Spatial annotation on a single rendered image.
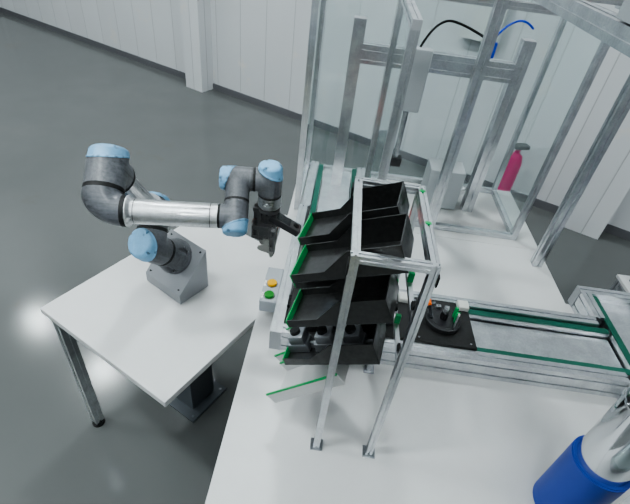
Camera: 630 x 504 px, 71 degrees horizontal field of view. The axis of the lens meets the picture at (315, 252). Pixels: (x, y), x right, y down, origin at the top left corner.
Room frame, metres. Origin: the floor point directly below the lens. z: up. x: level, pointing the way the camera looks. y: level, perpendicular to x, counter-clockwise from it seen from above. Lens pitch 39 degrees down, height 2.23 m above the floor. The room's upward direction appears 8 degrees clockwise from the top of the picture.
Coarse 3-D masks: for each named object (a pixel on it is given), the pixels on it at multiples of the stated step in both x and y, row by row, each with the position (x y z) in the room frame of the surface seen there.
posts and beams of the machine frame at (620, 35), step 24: (504, 0) 2.03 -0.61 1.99; (552, 0) 1.49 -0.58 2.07; (576, 0) 1.34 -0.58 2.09; (600, 0) 1.79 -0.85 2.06; (576, 24) 1.26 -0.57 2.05; (600, 24) 1.16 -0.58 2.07; (624, 24) 1.05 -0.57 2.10; (480, 48) 2.06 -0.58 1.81; (624, 48) 1.01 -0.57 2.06; (480, 72) 2.04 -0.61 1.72; (624, 96) 1.84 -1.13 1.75; (456, 144) 2.04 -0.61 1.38; (600, 144) 1.84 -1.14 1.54; (576, 192) 1.84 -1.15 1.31; (432, 216) 2.04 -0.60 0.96; (552, 240) 1.84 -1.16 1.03
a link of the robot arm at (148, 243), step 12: (144, 228) 1.30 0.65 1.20; (156, 228) 1.32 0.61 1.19; (132, 240) 1.27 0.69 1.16; (144, 240) 1.26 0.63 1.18; (156, 240) 1.28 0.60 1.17; (168, 240) 1.35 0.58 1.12; (132, 252) 1.24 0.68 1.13; (144, 252) 1.23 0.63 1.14; (156, 252) 1.25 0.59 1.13; (168, 252) 1.30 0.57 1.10; (156, 264) 1.28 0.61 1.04
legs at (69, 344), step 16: (64, 336) 1.13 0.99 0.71; (64, 352) 1.15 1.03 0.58; (80, 352) 1.17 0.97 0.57; (80, 368) 1.15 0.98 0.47; (208, 368) 1.40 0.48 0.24; (80, 384) 1.13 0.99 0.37; (192, 384) 1.30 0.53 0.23; (208, 384) 1.40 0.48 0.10; (96, 400) 1.16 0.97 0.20; (176, 400) 1.33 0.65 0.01; (192, 400) 1.29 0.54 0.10; (208, 400) 1.36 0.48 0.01; (96, 416) 1.14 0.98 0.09; (192, 416) 1.25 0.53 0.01
